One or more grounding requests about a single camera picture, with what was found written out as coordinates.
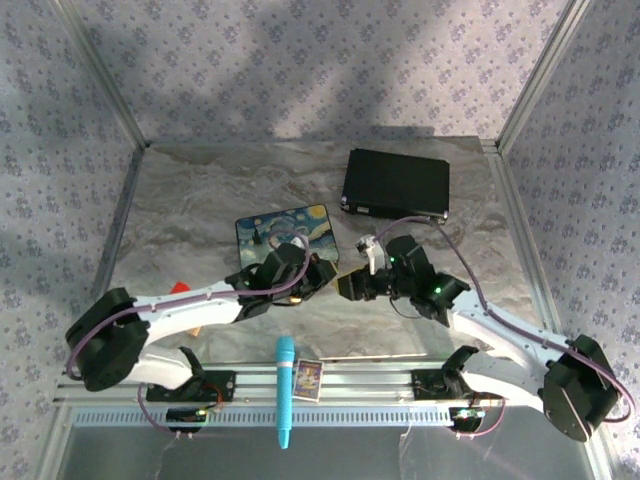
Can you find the slotted grey cable tray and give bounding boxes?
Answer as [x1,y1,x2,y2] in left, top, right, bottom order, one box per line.
[69,404,484,427]

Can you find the aluminium table edge rail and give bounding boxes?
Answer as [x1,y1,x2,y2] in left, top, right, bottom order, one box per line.
[480,139,569,346]
[92,144,147,301]

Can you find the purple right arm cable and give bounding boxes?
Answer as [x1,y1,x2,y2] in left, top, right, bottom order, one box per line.
[375,215,637,425]

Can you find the small circuit board green light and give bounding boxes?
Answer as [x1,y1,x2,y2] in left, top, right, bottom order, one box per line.
[165,407,209,434]
[448,406,487,432]

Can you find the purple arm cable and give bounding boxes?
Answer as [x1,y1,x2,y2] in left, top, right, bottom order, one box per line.
[66,228,314,382]
[375,215,637,425]

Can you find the black hard case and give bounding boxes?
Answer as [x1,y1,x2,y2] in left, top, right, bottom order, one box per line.
[340,147,451,223]

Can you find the small purple card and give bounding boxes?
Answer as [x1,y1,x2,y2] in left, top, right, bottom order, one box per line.
[291,358,326,402]

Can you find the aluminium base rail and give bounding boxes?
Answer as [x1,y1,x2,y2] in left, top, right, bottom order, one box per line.
[53,363,507,407]

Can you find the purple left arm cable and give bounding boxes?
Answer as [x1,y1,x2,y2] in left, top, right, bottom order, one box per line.
[66,228,314,382]

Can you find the starry night painted box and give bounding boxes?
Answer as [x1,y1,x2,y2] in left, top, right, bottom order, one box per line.
[234,203,342,271]

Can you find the teal marker pen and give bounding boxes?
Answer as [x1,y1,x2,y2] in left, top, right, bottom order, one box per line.
[273,335,297,450]

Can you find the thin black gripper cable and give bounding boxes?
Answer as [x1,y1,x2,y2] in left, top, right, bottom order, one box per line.
[388,294,426,322]

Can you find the aluminium frame post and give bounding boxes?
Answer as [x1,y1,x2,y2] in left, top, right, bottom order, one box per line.
[53,0,152,149]
[497,0,594,151]

